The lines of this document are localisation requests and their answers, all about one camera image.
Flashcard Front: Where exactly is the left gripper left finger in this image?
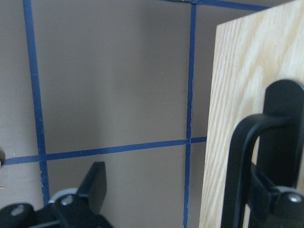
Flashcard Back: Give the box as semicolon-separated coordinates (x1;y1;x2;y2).
76;161;107;214

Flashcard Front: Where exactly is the black metal drawer handle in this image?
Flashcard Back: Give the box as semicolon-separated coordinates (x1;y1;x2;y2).
220;79;304;228

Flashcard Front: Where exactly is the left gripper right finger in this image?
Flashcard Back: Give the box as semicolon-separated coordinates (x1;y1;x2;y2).
247;165;304;228

